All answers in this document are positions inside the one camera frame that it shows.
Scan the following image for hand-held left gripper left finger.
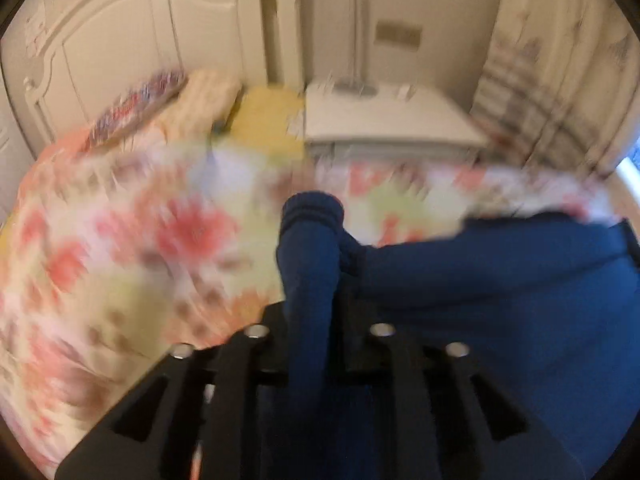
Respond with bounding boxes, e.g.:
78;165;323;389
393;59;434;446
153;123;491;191
54;302;292;480

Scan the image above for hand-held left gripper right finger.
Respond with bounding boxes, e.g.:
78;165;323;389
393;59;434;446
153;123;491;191
339;300;601;480

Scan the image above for blue puffer jacket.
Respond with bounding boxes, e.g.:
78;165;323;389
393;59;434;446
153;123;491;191
257;191;640;480

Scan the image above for bed with floral sheet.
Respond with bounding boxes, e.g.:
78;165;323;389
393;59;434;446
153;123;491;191
0;125;626;480

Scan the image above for yellow pillow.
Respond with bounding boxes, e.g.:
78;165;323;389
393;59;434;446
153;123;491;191
219;87;307;155

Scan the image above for white nightstand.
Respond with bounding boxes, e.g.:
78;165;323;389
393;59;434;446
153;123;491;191
303;81;489;162

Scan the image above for cream pillow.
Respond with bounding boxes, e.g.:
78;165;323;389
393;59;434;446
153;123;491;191
159;70;244;136

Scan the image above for patterned purple cushion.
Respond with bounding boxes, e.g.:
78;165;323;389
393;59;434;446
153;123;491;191
82;71;189;154

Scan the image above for white lamp with thin pole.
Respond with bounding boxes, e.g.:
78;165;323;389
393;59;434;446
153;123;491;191
334;0;382;97

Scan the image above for printed curtain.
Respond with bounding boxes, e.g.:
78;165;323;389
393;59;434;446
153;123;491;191
469;0;637;177

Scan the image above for white wooden headboard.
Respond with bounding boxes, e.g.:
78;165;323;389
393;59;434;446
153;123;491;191
0;0;302;147

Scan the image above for beige wall socket panel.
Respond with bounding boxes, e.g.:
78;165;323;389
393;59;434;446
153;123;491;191
375;20;422;52

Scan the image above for wall switch panels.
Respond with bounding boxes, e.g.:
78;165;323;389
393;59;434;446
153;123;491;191
24;6;57;57

